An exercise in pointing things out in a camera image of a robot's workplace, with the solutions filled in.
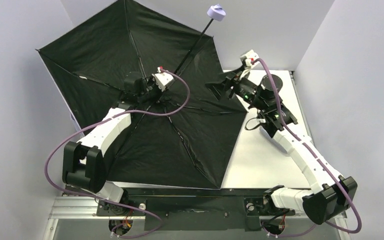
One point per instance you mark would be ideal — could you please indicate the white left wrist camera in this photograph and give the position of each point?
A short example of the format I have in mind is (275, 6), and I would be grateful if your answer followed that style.
(162, 79)

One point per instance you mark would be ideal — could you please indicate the lavender folding umbrella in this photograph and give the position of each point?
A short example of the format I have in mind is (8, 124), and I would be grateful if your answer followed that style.
(184, 140)

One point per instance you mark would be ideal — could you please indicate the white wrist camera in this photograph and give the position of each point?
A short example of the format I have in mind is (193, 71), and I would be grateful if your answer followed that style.
(162, 79)
(247, 59)

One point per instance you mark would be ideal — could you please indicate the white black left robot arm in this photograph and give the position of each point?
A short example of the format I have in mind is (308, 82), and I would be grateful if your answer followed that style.
(86, 162)

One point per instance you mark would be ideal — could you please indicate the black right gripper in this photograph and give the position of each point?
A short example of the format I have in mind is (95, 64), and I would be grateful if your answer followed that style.
(230, 85)

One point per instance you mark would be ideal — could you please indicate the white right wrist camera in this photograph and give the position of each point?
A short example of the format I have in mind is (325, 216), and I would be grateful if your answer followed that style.
(247, 59)

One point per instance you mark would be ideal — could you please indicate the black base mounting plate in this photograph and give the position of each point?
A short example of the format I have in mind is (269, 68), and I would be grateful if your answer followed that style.
(259, 215)

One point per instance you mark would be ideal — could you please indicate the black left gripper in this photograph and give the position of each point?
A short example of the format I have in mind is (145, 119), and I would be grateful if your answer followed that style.
(146, 91)

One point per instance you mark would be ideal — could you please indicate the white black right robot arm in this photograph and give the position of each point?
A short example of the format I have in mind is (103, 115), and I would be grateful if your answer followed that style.
(330, 193)

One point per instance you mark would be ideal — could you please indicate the aluminium front frame rail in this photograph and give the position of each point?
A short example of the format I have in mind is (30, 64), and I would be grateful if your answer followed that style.
(81, 207)

